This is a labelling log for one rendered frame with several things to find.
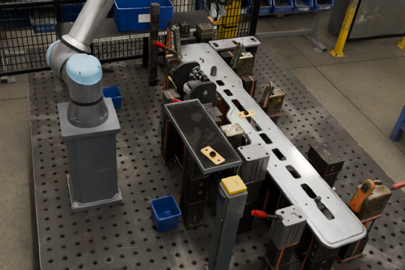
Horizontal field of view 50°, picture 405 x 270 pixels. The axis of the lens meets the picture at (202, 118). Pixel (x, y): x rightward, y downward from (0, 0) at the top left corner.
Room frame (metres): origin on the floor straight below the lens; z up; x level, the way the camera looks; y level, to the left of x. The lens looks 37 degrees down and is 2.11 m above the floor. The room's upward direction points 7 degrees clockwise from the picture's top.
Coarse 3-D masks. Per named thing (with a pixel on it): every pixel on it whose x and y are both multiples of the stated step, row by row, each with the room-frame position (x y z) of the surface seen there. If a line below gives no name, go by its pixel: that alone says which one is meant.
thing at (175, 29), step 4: (172, 28) 1.87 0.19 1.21; (176, 28) 1.86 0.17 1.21; (180, 28) 1.89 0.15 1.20; (176, 32) 1.86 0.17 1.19; (176, 36) 1.86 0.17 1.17; (176, 40) 1.86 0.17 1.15; (176, 44) 1.87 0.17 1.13; (176, 48) 1.87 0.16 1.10; (180, 48) 1.88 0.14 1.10; (180, 52) 1.88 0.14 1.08; (176, 56) 1.90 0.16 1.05
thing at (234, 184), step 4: (236, 176) 0.99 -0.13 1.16; (224, 180) 0.96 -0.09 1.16; (228, 180) 0.96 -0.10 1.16; (232, 180) 0.97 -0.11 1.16; (236, 180) 0.97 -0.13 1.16; (240, 180) 0.97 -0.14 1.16; (224, 184) 0.95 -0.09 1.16; (228, 184) 0.95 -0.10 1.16; (232, 184) 0.95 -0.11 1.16; (236, 184) 0.95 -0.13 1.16; (240, 184) 0.95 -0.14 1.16; (244, 184) 0.95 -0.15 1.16; (228, 188) 0.93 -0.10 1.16; (232, 188) 0.93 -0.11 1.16; (236, 188) 0.93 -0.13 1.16; (240, 188) 0.94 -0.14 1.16; (244, 188) 0.94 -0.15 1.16; (228, 192) 0.92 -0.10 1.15; (232, 192) 0.92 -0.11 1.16; (236, 192) 0.93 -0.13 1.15
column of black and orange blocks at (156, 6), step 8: (152, 8) 2.13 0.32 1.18; (152, 16) 2.13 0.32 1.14; (152, 24) 2.13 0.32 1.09; (152, 32) 2.13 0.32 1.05; (152, 40) 2.13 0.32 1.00; (152, 48) 2.13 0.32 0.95; (152, 56) 2.13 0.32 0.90; (152, 64) 2.13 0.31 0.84; (152, 72) 2.13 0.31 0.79; (152, 80) 2.13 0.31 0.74
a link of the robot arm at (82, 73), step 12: (72, 60) 1.28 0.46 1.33; (84, 60) 1.29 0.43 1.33; (96, 60) 1.31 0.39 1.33; (60, 72) 1.29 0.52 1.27; (72, 72) 1.23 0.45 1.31; (84, 72) 1.23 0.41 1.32; (96, 72) 1.25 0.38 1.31; (72, 84) 1.23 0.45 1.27; (84, 84) 1.22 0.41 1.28; (96, 84) 1.25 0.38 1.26; (72, 96) 1.23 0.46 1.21; (84, 96) 1.22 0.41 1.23; (96, 96) 1.25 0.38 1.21
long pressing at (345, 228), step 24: (192, 48) 2.09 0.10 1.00; (240, 96) 1.68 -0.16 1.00; (240, 120) 1.50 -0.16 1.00; (264, 120) 1.52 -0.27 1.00; (264, 144) 1.35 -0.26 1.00; (288, 144) 1.37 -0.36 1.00; (312, 168) 1.25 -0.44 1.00; (288, 192) 1.10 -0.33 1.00; (312, 216) 1.00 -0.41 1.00; (336, 216) 1.01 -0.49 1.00; (336, 240) 0.91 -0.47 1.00
